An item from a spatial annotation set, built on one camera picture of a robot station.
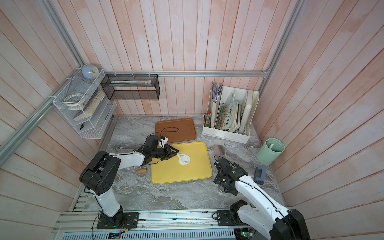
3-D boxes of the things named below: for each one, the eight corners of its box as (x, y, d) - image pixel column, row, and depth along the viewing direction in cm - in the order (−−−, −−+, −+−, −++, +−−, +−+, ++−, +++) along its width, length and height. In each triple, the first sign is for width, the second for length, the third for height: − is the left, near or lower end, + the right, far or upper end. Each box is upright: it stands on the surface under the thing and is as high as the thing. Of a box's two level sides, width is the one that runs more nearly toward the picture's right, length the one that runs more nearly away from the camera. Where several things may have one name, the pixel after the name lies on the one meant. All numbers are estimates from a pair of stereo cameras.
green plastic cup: (258, 164, 95) (268, 152, 83) (254, 151, 101) (262, 138, 89) (276, 164, 95) (288, 152, 83) (270, 151, 101) (281, 138, 89)
